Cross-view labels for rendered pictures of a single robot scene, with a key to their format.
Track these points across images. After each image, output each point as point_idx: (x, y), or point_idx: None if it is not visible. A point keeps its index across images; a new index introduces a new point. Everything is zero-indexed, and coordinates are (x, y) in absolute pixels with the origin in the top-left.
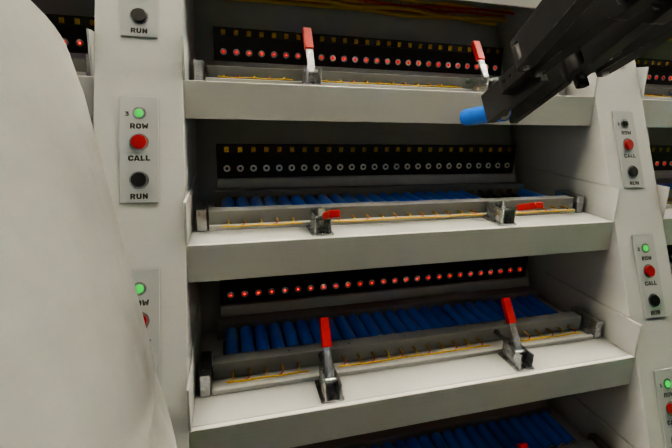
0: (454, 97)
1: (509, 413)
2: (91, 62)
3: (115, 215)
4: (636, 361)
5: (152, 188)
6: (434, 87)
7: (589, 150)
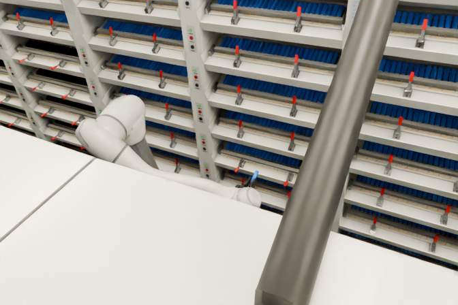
0: (277, 150)
1: None
2: (193, 126)
3: None
4: None
5: (206, 150)
6: (279, 139)
7: None
